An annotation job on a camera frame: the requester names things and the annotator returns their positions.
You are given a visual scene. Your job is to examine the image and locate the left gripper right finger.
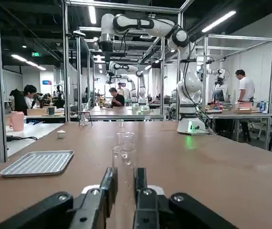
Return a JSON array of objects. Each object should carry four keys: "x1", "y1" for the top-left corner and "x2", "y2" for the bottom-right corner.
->
[{"x1": 133, "y1": 167, "x2": 238, "y2": 229}]

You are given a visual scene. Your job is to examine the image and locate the clear glass beaker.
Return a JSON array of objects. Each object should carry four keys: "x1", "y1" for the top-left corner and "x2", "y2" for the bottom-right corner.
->
[{"x1": 116, "y1": 132, "x2": 135, "y2": 153}]

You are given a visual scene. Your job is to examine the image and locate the clear glass test tube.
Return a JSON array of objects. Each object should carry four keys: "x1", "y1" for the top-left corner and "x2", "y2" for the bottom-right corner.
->
[{"x1": 111, "y1": 145, "x2": 137, "y2": 229}]

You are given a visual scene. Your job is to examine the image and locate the pink plastic pitcher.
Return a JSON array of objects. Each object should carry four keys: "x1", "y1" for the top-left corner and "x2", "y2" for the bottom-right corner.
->
[{"x1": 9, "y1": 111, "x2": 25, "y2": 132}]

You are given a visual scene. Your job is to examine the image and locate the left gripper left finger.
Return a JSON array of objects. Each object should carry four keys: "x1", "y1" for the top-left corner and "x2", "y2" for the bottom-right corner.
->
[{"x1": 0, "y1": 167, "x2": 119, "y2": 229}]

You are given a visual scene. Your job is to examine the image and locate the flat cardboard box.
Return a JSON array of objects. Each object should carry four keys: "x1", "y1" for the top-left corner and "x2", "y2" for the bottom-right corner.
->
[{"x1": 26, "y1": 108, "x2": 48, "y2": 116}]

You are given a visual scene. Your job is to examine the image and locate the ceiling strip light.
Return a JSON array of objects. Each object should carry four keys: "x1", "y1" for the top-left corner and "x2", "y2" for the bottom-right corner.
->
[
  {"x1": 10, "y1": 54, "x2": 48, "y2": 71},
  {"x1": 201, "y1": 10, "x2": 237, "y2": 33},
  {"x1": 88, "y1": 5, "x2": 97, "y2": 25}
]

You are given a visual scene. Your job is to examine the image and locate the black tripod stand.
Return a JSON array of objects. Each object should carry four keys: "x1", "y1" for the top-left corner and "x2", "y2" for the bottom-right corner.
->
[{"x1": 77, "y1": 110, "x2": 93, "y2": 127}]

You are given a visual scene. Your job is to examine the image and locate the ribbed metal tray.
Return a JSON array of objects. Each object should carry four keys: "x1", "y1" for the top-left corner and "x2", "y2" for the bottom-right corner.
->
[{"x1": 0, "y1": 150, "x2": 75, "y2": 178}]

